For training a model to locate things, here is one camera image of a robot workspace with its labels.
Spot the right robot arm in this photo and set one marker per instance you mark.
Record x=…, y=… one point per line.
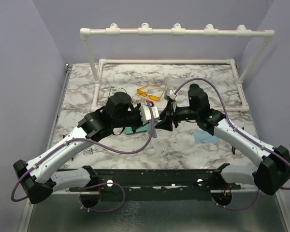
x=271, y=164

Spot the blue-grey glasses case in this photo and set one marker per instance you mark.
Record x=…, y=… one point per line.
x=129, y=131

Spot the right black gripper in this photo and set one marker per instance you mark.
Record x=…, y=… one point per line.
x=166, y=123

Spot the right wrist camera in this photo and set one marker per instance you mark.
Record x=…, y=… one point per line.
x=169, y=95

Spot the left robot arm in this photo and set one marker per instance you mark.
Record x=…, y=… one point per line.
x=40, y=176

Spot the light blue cleaning cloth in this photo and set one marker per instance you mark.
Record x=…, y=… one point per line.
x=203, y=137

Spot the silver wrench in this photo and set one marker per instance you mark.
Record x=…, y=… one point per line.
x=88, y=151

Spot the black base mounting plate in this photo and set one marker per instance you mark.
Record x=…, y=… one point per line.
x=113, y=185

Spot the orange plastic sunglasses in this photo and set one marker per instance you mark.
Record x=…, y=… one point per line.
x=141, y=92

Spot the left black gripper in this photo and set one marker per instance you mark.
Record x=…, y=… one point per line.
x=137, y=109

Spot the white PVC pipe rack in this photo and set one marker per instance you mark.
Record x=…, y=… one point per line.
x=176, y=30

